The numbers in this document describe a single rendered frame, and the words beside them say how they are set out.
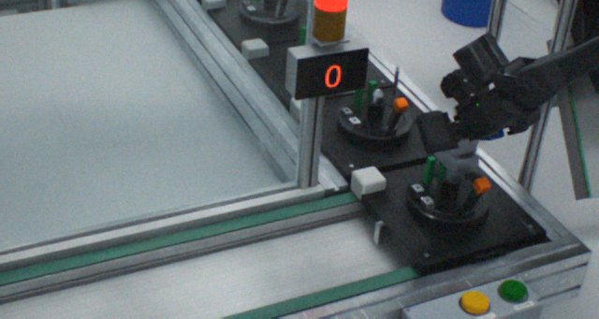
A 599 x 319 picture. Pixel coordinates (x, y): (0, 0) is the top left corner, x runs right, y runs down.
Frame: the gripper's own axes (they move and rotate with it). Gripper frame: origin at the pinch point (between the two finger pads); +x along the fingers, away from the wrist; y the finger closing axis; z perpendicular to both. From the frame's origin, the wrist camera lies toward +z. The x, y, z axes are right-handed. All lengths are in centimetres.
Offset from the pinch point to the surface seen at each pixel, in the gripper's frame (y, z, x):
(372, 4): -38, 53, 80
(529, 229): -9.3, -17.7, 3.5
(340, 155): 10.4, 4.9, 22.9
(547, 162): -36.8, -4.5, 29.8
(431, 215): 5.6, -11.1, 6.4
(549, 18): -80, 37, 66
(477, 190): 1.1, -9.9, -1.7
